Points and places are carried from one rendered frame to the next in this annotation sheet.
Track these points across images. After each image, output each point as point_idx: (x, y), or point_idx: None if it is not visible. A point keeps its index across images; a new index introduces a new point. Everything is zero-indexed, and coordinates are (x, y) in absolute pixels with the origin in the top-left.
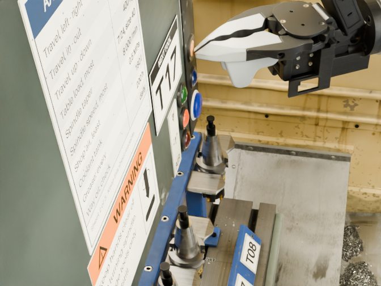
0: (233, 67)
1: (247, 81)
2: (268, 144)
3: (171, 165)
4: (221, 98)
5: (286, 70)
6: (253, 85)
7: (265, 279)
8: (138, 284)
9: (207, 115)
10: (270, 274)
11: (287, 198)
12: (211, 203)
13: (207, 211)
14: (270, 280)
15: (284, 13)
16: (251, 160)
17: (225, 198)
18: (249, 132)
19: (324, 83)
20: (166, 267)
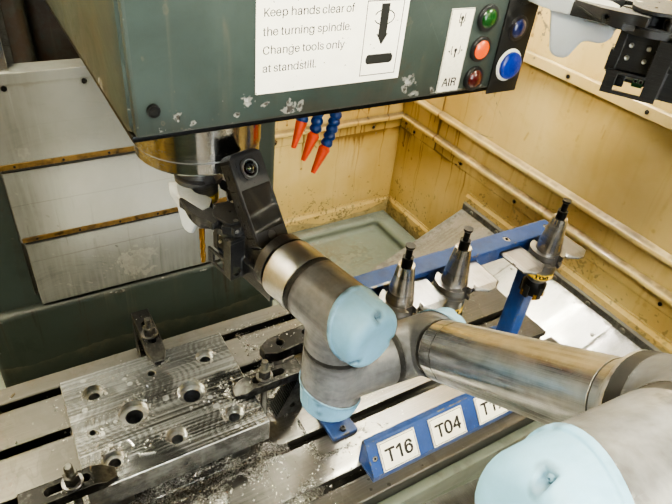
0: (556, 23)
1: (565, 51)
2: (643, 337)
3: (436, 72)
4: (623, 258)
5: (611, 56)
6: (663, 259)
7: (529, 423)
8: (324, 108)
9: (599, 270)
10: (538, 423)
11: None
12: (538, 334)
13: (527, 336)
14: (534, 427)
15: (648, 0)
16: (614, 341)
17: (555, 340)
18: (631, 312)
19: (648, 93)
20: (410, 246)
